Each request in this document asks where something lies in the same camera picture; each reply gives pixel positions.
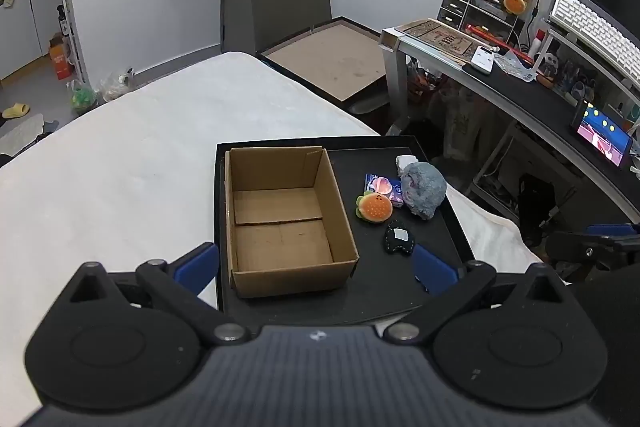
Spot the cardboard box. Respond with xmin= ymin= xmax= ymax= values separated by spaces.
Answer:
xmin=224 ymin=146 xmax=361 ymax=299

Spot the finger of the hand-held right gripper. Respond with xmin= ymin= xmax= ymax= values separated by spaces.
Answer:
xmin=545 ymin=222 xmax=640 ymax=272

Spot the grey desk with black top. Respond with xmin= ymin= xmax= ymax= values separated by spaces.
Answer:
xmin=380 ymin=19 xmax=640 ymax=224

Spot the white keyboard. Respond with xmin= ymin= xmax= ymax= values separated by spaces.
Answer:
xmin=549 ymin=0 xmax=640 ymax=86

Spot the engraved wooden panel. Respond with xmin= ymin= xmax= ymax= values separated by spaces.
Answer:
xmin=402 ymin=19 xmax=474 ymax=56

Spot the black plush with white tag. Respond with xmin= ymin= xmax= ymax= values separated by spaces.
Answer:
xmin=384 ymin=219 xmax=417 ymax=254

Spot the grey drawer organizer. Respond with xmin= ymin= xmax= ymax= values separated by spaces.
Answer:
xmin=437 ymin=0 xmax=526 ymax=34

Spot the burger plush toy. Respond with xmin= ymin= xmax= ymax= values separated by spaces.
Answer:
xmin=356 ymin=192 xmax=393 ymax=224

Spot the black tray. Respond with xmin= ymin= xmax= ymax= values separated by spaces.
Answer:
xmin=213 ymin=135 xmax=476 ymax=327

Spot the grey floor mat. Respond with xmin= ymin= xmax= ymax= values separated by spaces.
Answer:
xmin=0 ymin=113 xmax=47 ymax=156

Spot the small lit screen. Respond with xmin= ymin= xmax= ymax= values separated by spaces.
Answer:
xmin=572 ymin=99 xmax=634 ymax=168

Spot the black-framed brown board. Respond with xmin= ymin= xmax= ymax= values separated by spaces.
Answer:
xmin=256 ymin=17 xmax=389 ymax=102

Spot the plastic bag with green contents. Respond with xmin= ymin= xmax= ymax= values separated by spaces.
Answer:
xmin=67 ymin=79 xmax=99 ymax=114

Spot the blue packet with pink print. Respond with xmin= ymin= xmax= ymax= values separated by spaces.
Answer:
xmin=365 ymin=173 xmax=406 ymax=208

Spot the white flat device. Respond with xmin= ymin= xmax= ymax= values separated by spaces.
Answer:
xmin=470 ymin=46 xmax=496 ymax=73

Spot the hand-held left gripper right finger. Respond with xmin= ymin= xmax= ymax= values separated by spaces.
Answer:
xmin=385 ymin=244 xmax=571 ymax=345

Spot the grey fluffy plush toy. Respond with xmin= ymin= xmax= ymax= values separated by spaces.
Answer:
xmin=401 ymin=162 xmax=447 ymax=222

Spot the clear plastic bag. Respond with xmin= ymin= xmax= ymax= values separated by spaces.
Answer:
xmin=99 ymin=67 xmax=137 ymax=102

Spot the white keyboard stand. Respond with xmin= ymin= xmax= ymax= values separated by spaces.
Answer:
xmin=532 ymin=0 xmax=640 ymax=108

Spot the orange carton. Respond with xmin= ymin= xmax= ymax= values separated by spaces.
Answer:
xmin=48 ymin=34 xmax=74 ymax=80

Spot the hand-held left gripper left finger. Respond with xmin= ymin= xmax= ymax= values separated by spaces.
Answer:
xmin=67 ymin=242 xmax=251 ymax=347

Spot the white narrow rack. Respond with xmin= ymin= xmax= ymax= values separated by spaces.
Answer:
xmin=56 ymin=0 xmax=87 ymax=84

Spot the red stick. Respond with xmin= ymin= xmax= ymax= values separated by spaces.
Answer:
xmin=465 ymin=24 xmax=534 ymax=60

